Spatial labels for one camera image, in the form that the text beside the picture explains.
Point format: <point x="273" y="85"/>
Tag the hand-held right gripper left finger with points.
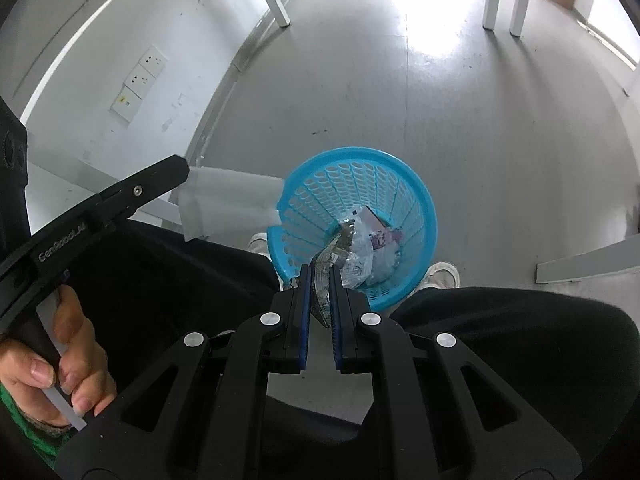
<point x="306" y="320"/>

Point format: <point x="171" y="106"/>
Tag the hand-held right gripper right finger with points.
<point x="336" y="320"/>

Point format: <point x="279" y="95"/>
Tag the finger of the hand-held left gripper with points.
<point x="150" y="182"/>

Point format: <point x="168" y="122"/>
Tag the person's right leg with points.
<point x="525" y="335"/>

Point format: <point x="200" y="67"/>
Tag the silver foil snack wrapper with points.
<point x="322" y="300"/>

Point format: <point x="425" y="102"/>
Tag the person's left leg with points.
<point x="175" y="280"/>

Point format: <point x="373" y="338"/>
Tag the white paper piece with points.
<point x="367" y="217"/>

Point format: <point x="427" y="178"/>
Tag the person's right white shoe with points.
<point x="440" y="275"/>

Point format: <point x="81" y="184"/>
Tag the person's white shoe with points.
<point x="440" y="275"/>
<point x="259" y="245"/>

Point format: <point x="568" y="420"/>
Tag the blue plastic basket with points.
<point x="320" y="180"/>

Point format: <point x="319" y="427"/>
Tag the person's left hand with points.
<point x="20" y="375"/>

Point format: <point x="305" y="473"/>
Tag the white plastic sheet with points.
<point x="225" y="195"/>

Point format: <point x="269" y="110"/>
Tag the person's green shirt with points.
<point x="30" y="440"/>

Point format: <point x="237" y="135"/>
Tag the person's left white shoe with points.
<point x="259" y="245"/>

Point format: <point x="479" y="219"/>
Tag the white plastic strip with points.
<point x="65" y="407"/>

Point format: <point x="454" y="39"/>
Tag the purple printed packet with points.
<point x="382" y="239"/>

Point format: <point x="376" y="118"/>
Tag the clear plastic packaging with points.
<point x="362" y="260"/>

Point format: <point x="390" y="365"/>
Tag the yellow-labelled white wall socket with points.
<point x="125" y="104"/>

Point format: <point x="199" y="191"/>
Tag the person's leg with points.
<point x="175" y="280"/>
<point x="525" y="335"/>

